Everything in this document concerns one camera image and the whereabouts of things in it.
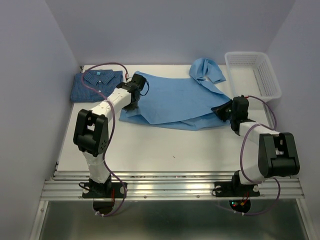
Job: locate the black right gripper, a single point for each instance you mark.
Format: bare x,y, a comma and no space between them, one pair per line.
219,110

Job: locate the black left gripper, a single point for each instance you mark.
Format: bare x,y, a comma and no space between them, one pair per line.
131,107

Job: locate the light blue long sleeve shirt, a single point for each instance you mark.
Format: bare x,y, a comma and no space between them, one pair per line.
181,103

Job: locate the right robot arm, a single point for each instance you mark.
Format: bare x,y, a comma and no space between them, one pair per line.
277,152

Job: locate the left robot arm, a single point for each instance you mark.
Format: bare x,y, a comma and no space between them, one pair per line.
93,132

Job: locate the blue plaid folded shirt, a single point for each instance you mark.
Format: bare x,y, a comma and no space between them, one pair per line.
103,81

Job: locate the white plastic mesh basket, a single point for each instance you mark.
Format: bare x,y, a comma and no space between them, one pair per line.
251,73

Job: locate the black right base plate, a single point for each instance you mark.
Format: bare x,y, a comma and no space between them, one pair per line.
226,189

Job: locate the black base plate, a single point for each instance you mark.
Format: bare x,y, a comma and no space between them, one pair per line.
226,189
116,191

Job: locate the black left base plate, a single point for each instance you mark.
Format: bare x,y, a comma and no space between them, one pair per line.
116,191

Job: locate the aluminium mounting rail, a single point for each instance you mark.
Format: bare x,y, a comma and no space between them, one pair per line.
153,186

